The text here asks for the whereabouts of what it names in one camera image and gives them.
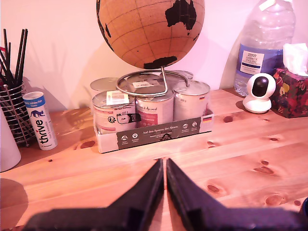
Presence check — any pet food can red label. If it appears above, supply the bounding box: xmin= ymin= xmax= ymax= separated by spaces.
xmin=135 ymin=90 xmax=174 ymax=128

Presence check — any cork globe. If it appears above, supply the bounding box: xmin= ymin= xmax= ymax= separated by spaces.
xmin=96 ymin=0 xmax=205 ymax=70

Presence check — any white thrive tube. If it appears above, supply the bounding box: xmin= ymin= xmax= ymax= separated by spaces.
xmin=23 ymin=91 xmax=58 ymax=151

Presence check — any large clear water bottle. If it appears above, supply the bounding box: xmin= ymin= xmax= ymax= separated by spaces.
xmin=233 ymin=0 xmax=296 ymax=97

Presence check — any pet food can black label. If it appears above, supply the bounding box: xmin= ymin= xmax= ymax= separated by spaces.
xmin=92 ymin=90 xmax=137 ymax=134

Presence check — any white tissue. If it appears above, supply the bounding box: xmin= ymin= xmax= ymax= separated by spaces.
xmin=282 ymin=42 xmax=308 ymax=77

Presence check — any floral tissue box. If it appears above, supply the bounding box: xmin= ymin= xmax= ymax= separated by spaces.
xmin=271 ymin=68 xmax=308 ymax=119

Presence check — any metal wire basket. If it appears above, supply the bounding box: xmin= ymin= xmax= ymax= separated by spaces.
xmin=0 ymin=80 xmax=37 ymax=147

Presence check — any silver pet food can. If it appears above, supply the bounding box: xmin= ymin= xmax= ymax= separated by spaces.
xmin=166 ymin=70 xmax=194 ymax=82
xmin=126 ymin=73 xmax=161 ymax=90
xmin=90 ymin=77 xmax=121 ymax=97

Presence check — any thin black stick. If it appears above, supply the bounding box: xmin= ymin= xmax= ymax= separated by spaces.
xmin=2 ymin=28 xmax=14 ymax=86
xmin=19 ymin=28 xmax=28 ymax=84
xmin=14 ymin=28 xmax=26 ymax=82
xmin=0 ymin=48 xmax=10 ymax=85
xmin=8 ymin=42 xmax=12 ymax=84

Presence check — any pet food can flag mark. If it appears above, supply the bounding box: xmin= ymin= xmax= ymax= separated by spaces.
xmin=173 ymin=80 xmax=211 ymax=122

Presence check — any white bottle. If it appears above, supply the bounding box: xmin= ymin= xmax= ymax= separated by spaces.
xmin=0 ymin=105 xmax=22 ymax=173

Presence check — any small white round camera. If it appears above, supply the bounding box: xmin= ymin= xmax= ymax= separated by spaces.
xmin=242 ymin=73 xmax=277 ymax=114

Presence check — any cardboard can tray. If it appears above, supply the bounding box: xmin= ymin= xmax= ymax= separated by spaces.
xmin=96 ymin=109 xmax=215 ymax=154

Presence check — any metal globe stand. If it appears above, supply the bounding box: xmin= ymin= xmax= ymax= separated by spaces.
xmin=115 ymin=66 xmax=191 ymax=97

